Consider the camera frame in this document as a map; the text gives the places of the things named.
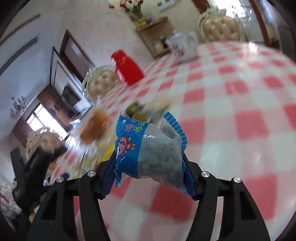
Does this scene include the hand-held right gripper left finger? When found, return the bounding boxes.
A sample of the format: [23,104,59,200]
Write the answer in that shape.
[26,155,116,241]

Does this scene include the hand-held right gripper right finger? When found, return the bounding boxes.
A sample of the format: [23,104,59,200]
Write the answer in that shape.
[182,154,271,241]

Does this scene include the blue snack packet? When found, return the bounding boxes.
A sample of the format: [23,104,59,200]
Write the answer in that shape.
[114,112,188,197]

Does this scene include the green candy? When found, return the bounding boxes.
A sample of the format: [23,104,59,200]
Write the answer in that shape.
[126,100,171,123]

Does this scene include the cream tufted dining chair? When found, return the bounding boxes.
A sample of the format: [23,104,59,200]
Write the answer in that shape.
[82,65,118,98]
[25,132,60,151]
[198,7,243,43]

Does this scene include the brown cake clear packet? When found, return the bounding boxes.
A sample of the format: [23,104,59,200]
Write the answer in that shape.
[79,109,116,145]

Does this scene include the crystal chandelier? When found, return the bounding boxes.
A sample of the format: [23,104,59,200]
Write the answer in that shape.
[9,96,28,120]

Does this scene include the red white checkered tablecloth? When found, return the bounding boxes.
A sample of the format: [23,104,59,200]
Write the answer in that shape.
[48,41,296,241]

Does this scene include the black flat television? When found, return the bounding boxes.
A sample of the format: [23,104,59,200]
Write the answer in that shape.
[61,85,81,108]

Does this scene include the red thermos jug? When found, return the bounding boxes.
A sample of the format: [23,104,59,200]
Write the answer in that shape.
[111,49,145,86]

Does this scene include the white floral teapot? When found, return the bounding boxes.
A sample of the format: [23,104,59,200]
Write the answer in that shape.
[165,31,199,62]

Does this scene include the wooden side cabinet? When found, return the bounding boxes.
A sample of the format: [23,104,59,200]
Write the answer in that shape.
[136,19,176,58]

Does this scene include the red flower bouquet vase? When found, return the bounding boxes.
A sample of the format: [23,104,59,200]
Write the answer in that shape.
[109,0,151,21]

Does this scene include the wooden framed glass door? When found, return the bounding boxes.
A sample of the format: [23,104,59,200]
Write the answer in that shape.
[240,0,278,47]

